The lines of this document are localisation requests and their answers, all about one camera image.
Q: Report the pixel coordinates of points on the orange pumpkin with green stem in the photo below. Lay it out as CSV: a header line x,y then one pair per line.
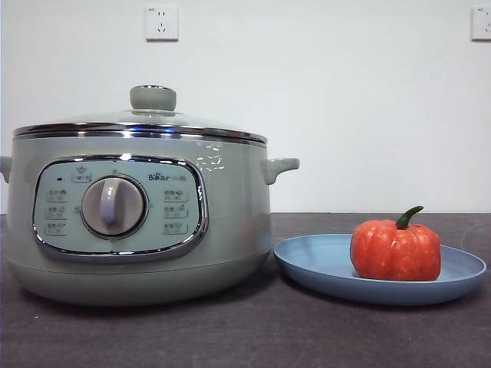
x,y
395,249

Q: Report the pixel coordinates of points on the pale green electric steamer pot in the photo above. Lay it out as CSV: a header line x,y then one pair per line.
x,y
230,214

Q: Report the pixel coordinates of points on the white wall socket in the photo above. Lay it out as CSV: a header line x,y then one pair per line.
x,y
482,23
162,23

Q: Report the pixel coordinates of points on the glass lid with green knob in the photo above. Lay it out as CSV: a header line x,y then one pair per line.
x,y
152,97

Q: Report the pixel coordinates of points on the blue round plate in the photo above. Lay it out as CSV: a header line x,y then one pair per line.
x,y
314,264

